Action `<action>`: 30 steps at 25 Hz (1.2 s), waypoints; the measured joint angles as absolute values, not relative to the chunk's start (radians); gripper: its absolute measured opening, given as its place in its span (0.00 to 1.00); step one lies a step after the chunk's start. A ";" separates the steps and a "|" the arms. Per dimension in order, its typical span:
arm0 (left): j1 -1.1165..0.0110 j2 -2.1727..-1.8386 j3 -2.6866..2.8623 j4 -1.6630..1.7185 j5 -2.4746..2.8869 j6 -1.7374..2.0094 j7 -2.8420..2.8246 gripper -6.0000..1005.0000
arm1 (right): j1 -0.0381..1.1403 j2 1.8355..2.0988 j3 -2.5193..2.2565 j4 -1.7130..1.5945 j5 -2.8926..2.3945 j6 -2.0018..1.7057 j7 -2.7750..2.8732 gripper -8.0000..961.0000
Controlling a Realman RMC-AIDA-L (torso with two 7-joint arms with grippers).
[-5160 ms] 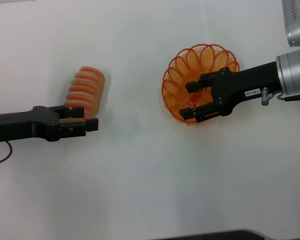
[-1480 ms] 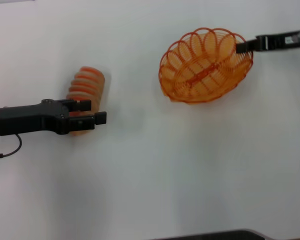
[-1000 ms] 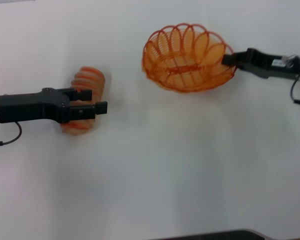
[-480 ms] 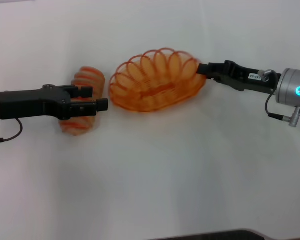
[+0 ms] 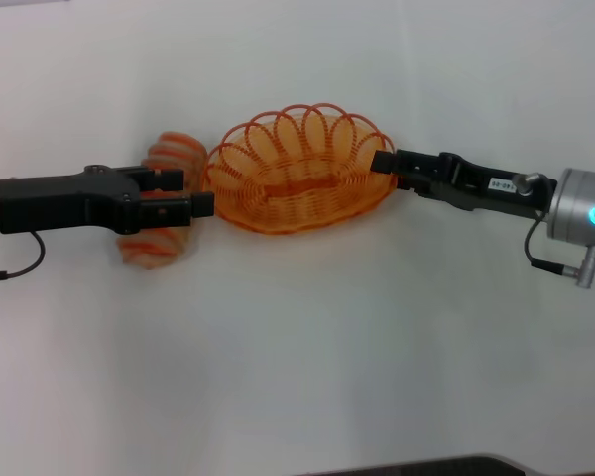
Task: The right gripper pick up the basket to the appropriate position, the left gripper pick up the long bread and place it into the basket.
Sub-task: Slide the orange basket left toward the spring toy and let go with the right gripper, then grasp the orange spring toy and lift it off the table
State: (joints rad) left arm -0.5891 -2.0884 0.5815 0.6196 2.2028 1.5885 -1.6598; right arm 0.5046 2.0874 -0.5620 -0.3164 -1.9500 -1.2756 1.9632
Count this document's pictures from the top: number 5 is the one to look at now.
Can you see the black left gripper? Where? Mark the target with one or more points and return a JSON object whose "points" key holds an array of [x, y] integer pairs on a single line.
{"points": [[59, 203]]}

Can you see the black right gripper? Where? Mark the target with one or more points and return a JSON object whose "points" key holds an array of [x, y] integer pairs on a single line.
{"points": [[486, 191]]}

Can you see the orange striped bread loaf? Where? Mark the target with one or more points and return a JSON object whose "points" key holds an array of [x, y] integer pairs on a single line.
{"points": [[176, 151]]}

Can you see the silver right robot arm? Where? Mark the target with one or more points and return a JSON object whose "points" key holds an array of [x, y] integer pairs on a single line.
{"points": [[582, 208]]}

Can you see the silver elbow plug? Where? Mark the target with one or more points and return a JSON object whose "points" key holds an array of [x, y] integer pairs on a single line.
{"points": [[524, 183]]}

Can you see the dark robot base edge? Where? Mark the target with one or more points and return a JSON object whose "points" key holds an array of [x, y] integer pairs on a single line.
{"points": [[426, 466]]}

